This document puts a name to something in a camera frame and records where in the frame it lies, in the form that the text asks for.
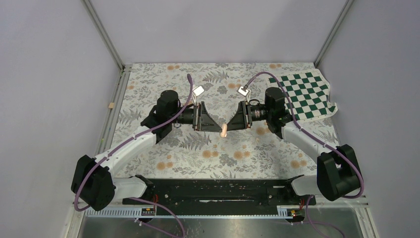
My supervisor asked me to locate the green white checkered mat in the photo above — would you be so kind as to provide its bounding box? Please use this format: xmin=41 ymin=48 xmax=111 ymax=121
xmin=278 ymin=69 xmax=338 ymax=121

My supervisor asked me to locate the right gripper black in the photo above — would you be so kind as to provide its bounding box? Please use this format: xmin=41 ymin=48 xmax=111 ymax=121
xmin=224 ymin=101 xmax=272 ymax=132

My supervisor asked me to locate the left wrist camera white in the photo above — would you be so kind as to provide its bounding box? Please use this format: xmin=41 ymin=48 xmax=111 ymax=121
xmin=192 ymin=86 xmax=205 ymax=105

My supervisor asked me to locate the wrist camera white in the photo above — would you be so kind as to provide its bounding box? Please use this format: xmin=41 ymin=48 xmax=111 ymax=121
xmin=192 ymin=86 xmax=205 ymax=105
xmin=237 ymin=86 xmax=251 ymax=102

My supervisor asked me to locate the floral patterned table mat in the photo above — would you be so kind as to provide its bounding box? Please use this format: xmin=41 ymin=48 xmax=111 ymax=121
xmin=112 ymin=63 xmax=338 ymax=179

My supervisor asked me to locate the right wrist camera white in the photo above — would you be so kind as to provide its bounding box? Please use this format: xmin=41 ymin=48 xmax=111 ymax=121
xmin=237 ymin=86 xmax=251 ymax=102

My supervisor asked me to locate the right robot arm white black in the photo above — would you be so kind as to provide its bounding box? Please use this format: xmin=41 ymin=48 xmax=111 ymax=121
xmin=220 ymin=87 xmax=364 ymax=204

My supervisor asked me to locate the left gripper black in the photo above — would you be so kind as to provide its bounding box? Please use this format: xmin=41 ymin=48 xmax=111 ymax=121
xmin=169 ymin=102 xmax=222 ymax=132

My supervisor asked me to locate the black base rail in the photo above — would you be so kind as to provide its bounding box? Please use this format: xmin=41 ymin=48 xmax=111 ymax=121
xmin=142 ymin=178 xmax=316 ymax=216

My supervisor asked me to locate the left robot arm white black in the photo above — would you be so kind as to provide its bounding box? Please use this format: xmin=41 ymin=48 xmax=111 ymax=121
xmin=71 ymin=90 xmax=227 ymax=211

